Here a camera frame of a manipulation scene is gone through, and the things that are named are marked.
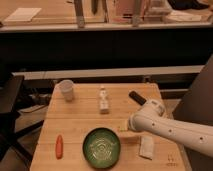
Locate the green ceramic bowl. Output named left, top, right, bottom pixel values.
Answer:
left=82, top=127, right=121, bottom=169

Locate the black office chair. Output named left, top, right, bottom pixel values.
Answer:
left=0, top=76, right=44, bottom=162

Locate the small white bottle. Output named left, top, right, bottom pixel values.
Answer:
left=99, top=86, right=109, bottom=114

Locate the white paper sheet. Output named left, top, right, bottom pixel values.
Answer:
left=5, top=8, right=41, bottom=22

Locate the metal frame post left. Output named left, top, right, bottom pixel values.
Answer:
left=74, top=0, right=85, bottom=28

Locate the white folded cloth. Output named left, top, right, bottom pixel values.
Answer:
left=139, top=136, right=154, bottom=159

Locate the orange toy carrot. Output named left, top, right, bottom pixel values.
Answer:
left=55, top=135, right=63, bottom=159

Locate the white paper cup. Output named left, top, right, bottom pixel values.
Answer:
left=59, top=80, right=74, bottom=101

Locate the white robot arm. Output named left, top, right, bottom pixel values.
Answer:
left=119, top=99, right=213, bottom=157

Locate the black rectangular remote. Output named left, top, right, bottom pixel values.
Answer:
left=129, top=91, right=146, bottom=105

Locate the metal frame post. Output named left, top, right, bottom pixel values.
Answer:
left=74, top=0, right=85, bottom=28
left=132, top=0, right=142, bottom=27

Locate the metal frame post right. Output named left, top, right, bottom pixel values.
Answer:
left=132, top=0, right=142, bottom=27

